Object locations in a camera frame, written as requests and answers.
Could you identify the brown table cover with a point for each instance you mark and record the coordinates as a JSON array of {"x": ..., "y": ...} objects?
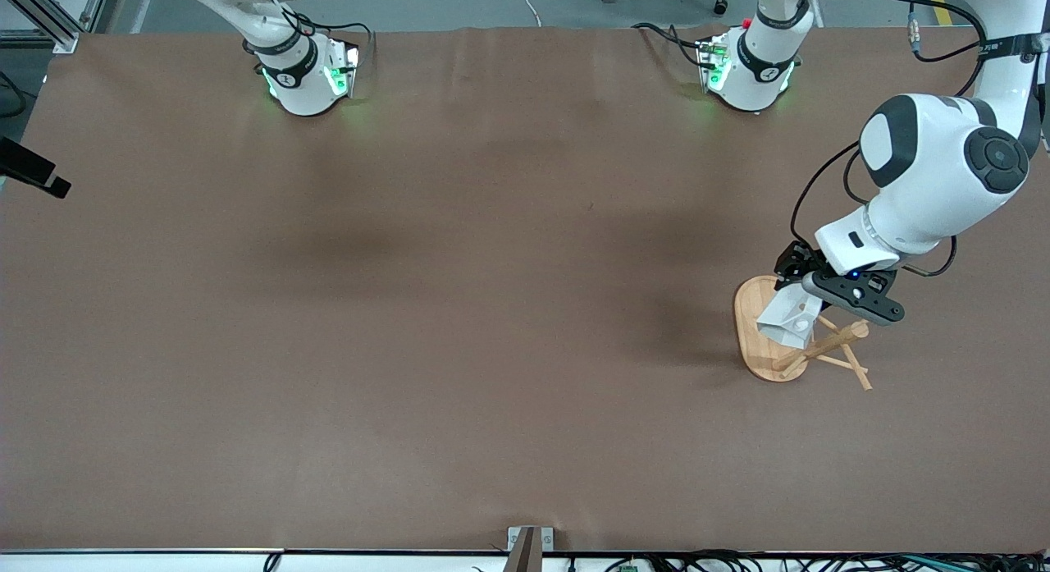
[{"x": 525, "y": 391}]

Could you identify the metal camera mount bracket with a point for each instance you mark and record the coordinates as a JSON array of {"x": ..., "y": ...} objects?
[{"x": 529, "y": 551}]

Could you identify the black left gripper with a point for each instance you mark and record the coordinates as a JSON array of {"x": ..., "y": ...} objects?
[{"x": 794, "y": 263}]

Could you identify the wooden cup rack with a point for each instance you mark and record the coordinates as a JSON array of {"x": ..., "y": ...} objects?
[{"x": 749, "y": 326}]

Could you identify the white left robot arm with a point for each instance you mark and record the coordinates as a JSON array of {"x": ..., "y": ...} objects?
[{"x": 927, "y": 194}]

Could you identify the white faceted cup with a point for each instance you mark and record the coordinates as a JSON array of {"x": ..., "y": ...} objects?
[{"x": 783, "y": 322}]

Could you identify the aluminium frame profile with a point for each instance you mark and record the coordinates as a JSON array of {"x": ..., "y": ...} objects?
[{"x": 57, "y": 30}]

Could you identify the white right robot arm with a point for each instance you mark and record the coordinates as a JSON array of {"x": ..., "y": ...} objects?
[{"x": 299, "y": 88}]

